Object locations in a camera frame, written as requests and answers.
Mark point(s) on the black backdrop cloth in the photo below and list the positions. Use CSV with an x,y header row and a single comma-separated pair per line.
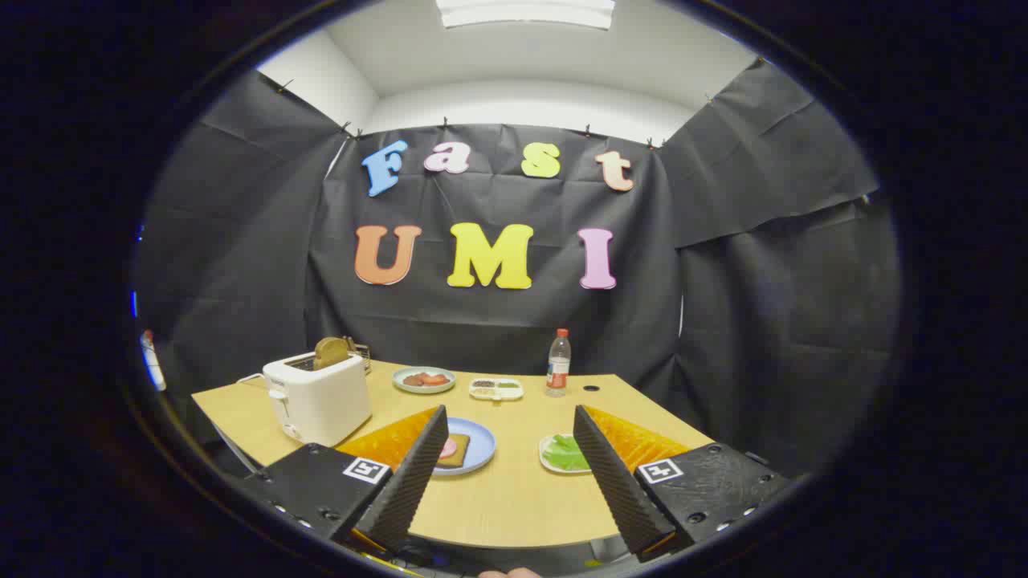
x,y
498,337

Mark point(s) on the square tan bread slice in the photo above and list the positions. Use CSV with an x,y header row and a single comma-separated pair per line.
x,y
459,451

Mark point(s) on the red tomato slice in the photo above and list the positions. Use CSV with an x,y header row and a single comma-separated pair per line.
x,y
430,377

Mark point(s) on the green lettuce leaf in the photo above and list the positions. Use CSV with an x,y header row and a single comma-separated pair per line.
x,y
562,453

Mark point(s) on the blue plate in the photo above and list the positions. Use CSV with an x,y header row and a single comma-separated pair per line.
x,y
480,445

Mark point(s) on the brown meat patty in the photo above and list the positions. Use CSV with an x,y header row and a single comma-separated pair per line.
x,y
443,381
409,380

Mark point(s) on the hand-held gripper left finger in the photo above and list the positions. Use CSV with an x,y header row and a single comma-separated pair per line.
x,y
414,478

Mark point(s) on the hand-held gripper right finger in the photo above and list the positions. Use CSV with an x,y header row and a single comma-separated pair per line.
x,y
614,482

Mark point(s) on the pink ham slice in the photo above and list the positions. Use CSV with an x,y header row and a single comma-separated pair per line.
x,y
448,449

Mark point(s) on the pale green plate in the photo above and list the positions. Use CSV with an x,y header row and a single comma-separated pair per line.
x,y
399,385

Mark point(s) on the small white square plate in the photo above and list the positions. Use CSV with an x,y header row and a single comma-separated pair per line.
x,y
540,452

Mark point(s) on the white toaster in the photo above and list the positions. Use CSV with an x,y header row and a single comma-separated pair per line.
x,y
321,401

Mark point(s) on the ceiling light panel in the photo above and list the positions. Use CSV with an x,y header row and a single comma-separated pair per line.
x,y
526,12

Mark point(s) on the clear plastic water bottle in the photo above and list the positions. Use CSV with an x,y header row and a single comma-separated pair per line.
x,y
558,365

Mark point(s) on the white divided seasoning dish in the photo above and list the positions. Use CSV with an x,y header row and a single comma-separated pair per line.
x,y
496,396

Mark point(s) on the toasted brown bread slice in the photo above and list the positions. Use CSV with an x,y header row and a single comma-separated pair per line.
x,y
329,352

